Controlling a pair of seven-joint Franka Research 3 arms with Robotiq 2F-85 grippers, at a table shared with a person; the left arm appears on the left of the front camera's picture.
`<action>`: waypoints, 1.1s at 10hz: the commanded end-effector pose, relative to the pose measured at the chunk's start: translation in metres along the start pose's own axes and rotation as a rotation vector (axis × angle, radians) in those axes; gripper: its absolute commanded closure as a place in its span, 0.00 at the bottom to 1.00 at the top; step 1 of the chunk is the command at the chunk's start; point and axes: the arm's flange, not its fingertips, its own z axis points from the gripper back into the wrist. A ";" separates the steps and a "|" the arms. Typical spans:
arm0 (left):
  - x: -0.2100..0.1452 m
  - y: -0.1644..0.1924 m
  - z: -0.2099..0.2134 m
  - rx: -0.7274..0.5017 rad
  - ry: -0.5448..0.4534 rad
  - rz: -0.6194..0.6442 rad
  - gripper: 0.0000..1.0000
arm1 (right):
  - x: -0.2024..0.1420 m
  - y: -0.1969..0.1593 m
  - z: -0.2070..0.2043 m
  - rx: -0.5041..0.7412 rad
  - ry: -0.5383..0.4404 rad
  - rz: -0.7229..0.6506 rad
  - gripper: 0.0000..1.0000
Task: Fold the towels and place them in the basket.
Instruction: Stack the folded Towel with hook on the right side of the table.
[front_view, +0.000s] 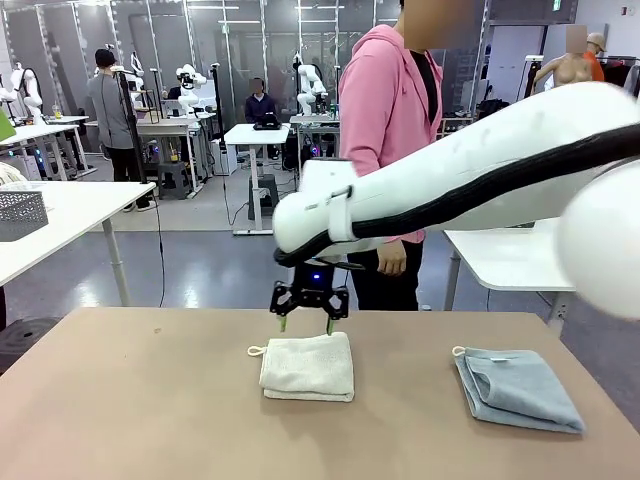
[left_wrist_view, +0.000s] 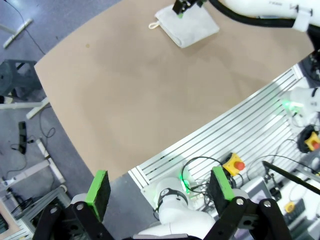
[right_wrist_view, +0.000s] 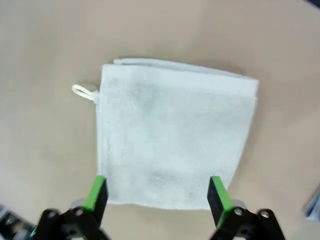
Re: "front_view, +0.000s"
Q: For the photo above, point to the grey plastic woven basket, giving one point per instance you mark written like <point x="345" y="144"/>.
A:
<point x="22" y="215"/>

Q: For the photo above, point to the black tripod pole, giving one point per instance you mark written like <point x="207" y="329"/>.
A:
<point x="216" y="100"/>
<point x="131" y="125"/>
<point x="532" y="75"/>

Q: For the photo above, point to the white side table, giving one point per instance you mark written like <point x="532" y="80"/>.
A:
<point x="500" y="260"/>
<point x="90" y="205"/>

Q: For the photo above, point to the mannequin with orange shirt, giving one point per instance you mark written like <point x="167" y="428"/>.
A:
<point x="595" y="67"/>

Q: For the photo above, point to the beige striped cloth bundle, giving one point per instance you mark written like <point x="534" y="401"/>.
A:
<point x="7" y="175"/>

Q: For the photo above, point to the bright green board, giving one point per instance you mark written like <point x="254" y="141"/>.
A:
<point x="6" y="127"/>

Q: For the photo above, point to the grey step stool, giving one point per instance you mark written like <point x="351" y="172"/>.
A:
<point x="265" y="195"/>
<point x="174" y="177"/>

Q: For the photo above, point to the clothes rack with dark clothes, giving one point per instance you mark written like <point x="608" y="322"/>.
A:
<point x="617" y="75"/>

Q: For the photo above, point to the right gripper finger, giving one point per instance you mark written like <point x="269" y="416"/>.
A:
<point x="280" y="300"/>
<point x="340" y="302"/>

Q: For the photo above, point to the bare mannequin with black trousers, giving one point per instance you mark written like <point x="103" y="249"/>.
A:
<point x="567" y="70"/>

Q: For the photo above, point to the seated person with black hair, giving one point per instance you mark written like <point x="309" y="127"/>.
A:
<point x="174" y="92"/>

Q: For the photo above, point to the cream white towel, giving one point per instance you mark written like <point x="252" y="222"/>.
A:
<point x="305" y="370"/>

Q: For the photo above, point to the person in pink hoodie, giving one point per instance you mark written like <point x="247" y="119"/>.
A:
<point x="385" y="100"/>

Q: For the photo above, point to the white standing desk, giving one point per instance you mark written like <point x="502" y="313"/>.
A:
<point x="257" y="135"/>

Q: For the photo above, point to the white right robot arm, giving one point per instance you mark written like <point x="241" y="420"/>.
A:
<point x="450" y="165"/>

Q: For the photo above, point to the seated person in navy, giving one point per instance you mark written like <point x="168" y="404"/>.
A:
<point x="260" y="107"/>

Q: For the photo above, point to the black bag pile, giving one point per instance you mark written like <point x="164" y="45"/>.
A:
<point x="492" y="107"/>

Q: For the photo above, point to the black desk device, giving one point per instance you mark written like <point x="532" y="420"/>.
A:
<point x="267" y="122"/>

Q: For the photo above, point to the blue-grey towel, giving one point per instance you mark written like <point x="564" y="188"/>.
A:
<point x="520" y="395"/>

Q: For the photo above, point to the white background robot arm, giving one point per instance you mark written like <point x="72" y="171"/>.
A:
<point x="135" y="65"/>
<point x="31" y="87"/>
<point x="305" y="100"/>
<point x="187" y="95"/>

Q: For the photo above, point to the white background workbench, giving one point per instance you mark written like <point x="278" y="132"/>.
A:
<point x="315" y="120"/>
<point x="30" y="132"/>
<point x="170" y="125"/>

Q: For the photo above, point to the black round floor base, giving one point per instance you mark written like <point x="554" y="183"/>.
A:
<point x="25" y="335"/>

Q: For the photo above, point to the person's right hand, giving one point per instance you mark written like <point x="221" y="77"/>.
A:
<point x="392" y="260"/>

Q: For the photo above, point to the white shoe rack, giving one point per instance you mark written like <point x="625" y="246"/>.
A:
<point x="462" y="125"/>

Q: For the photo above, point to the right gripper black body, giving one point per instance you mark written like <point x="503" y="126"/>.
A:
<point x="312" y="287"/>

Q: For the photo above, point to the yellow drink cup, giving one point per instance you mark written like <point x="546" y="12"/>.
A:
<point x="57" y="112"/>

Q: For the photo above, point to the man in grey shirt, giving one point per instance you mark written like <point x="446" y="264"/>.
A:
<point x="107" y="115"/>

